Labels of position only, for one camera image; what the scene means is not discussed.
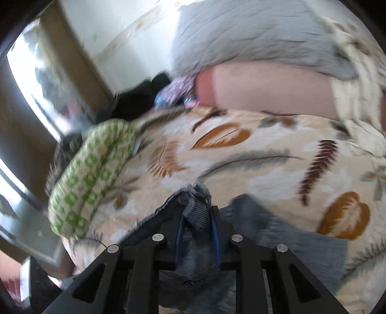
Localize white floral crumpled sheet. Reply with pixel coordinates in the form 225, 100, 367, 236
319, 16, 385, 158

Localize black clothing pile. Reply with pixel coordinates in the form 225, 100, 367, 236
94, 72, 171, 124

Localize grey quilted pillow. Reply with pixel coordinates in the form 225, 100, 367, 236
171, 1, 356, 80

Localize blue denim jeans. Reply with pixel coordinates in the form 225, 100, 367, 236
120, 184, 348, 313

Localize green white patterned quilt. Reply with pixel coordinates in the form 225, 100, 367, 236
48, 119, 136, 239

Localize cream leaf print blanket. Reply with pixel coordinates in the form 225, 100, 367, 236
64, 109, 385, 313

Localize wooden door frame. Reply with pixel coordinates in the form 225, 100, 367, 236
37, 1, 113, 111

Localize purple plastic bag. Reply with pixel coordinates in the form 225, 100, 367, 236
154, 75, 199, 110

